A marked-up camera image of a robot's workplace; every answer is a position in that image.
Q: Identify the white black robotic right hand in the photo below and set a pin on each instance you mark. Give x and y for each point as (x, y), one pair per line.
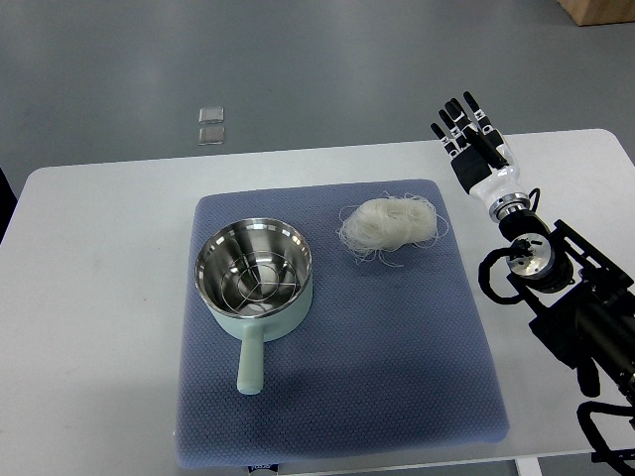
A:
(480, 157)

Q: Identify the white vermicelli noodle bundle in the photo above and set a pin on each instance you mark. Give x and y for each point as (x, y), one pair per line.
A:
(381, 226)

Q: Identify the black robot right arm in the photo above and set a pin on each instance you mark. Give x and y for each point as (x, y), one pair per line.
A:
(583, 306)

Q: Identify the mint green steel pot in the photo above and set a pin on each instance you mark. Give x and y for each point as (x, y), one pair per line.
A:
(263, 236)

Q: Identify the wooden box corner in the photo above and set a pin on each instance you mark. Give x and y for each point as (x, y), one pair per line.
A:
(599, 12)

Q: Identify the blue textured mat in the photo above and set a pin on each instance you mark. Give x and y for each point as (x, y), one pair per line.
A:
(392, 354)

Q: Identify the lower clear floor tile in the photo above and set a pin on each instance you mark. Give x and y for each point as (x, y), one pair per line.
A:
(211, 135)

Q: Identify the clear floor tile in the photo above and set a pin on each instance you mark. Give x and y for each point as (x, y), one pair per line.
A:
(211, 135)
(211, 115)

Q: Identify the upper clear floor tile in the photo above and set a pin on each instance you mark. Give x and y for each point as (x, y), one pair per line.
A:
(211, 115)

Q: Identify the white table leg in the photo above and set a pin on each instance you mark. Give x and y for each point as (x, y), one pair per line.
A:
(528, 466)

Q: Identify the wire steaming rack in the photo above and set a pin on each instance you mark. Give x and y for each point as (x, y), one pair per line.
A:
(257, 284)

